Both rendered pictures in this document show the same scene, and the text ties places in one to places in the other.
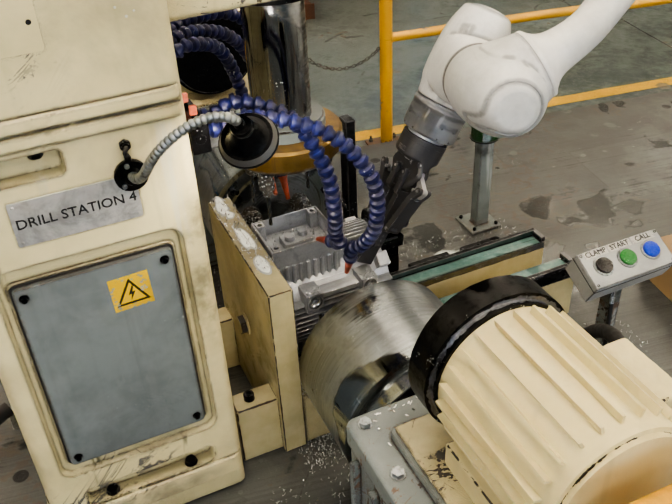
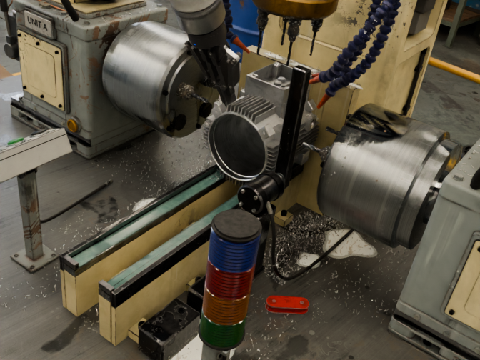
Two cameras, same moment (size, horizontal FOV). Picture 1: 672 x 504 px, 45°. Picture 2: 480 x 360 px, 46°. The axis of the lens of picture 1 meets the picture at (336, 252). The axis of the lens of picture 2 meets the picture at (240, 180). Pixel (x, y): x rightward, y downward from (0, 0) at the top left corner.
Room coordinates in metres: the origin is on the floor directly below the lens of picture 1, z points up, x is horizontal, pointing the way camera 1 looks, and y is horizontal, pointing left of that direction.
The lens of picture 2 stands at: (2.05, -0.66, 1.63)
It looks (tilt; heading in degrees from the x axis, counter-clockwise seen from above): 33 degrees down; 145
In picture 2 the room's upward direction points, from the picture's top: 8 degrees clockwise
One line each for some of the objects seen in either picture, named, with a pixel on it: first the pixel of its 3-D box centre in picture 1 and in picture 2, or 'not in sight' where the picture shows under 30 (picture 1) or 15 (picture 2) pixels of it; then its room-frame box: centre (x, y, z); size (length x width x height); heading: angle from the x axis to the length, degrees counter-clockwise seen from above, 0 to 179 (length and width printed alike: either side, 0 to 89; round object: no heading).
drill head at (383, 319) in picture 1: (417, 405); (150, 72); (0.80, -0.10, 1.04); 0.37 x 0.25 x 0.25; 23
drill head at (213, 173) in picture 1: (253, 187); (400, 181); (1.43, 0.16, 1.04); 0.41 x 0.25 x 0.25; 23
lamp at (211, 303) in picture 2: not in sight; (226, 296); (1.61, -0.35, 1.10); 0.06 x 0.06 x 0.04
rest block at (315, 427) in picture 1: (312, 399); not in sight; (1.00, 0.06, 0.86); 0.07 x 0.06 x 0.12; 23
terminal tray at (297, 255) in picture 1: (296, 246); (277, 90); (1.11, 0.07, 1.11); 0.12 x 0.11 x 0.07; 113
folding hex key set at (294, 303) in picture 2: not in sight; (287, 304); (1.44, -0.08, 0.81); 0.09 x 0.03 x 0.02; 62
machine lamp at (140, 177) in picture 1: (195, 148); not in sight; (0.82, 0.15, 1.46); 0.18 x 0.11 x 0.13; 113
